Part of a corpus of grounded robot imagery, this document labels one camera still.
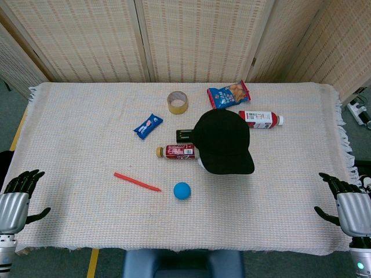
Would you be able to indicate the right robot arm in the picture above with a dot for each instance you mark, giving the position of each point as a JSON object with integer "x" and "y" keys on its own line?
{"x": 360, "y": 256}

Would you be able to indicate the blue snack chip bag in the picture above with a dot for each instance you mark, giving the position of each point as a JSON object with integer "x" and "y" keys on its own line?
{"x": 229, "y": 95}

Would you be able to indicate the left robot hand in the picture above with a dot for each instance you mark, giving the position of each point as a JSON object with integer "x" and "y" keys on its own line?
{"x": 13, "y": 207}

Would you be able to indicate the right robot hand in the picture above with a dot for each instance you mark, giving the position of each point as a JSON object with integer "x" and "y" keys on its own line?
{"x": 352, "y": 211}

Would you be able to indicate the black and white object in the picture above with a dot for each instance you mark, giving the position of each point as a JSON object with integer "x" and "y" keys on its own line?
{"x": 365, "y": 181}

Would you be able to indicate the blue ball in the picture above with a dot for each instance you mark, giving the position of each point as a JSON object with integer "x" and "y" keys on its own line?
{"x": 182, "y": 190}

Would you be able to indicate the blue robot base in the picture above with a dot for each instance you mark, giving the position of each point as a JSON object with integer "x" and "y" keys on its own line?
{"x": 182, "y": 264}

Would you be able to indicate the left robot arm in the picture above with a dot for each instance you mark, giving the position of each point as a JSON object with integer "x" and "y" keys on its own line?
{"x": 6, "y": 252}

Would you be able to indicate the red plastic stick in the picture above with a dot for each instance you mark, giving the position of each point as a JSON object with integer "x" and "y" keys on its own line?
{"x": 136, "y": 182}

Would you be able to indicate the white power strip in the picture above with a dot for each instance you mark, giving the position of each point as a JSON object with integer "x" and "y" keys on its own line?
{"x": 359, "y": 111}

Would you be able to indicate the white red drink bottle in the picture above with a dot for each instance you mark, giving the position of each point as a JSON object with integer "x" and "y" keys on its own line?
{"x": 262, "y": 119}

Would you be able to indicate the brown packing tape roll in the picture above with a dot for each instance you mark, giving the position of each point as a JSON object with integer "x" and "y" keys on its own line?
{"x": 177, "y": 102}

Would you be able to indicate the woven folding screen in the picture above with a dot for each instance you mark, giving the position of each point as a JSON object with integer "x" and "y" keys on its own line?
{"x": 185, "y": 37}

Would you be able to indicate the black cap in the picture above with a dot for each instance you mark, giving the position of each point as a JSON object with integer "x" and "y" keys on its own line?
{"x": 224, "y": 142}

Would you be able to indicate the black rectangular box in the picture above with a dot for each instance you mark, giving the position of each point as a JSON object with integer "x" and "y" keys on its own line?
{"x": 184, "y": 135}

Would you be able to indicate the white foam mannequin head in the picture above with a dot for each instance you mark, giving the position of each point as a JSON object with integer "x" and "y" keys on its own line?
{"x": 200, "y": 162}

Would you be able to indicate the white woven tablecloth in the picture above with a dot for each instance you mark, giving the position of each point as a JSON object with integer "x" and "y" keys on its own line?
{"x": 87, "y": 144}

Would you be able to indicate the red label drink bottle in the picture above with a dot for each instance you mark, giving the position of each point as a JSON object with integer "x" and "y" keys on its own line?
{"x": 177, "y": 151}

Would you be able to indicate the blue cookie packet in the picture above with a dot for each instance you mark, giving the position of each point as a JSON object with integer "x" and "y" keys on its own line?
{"x": 147, "y": 126}

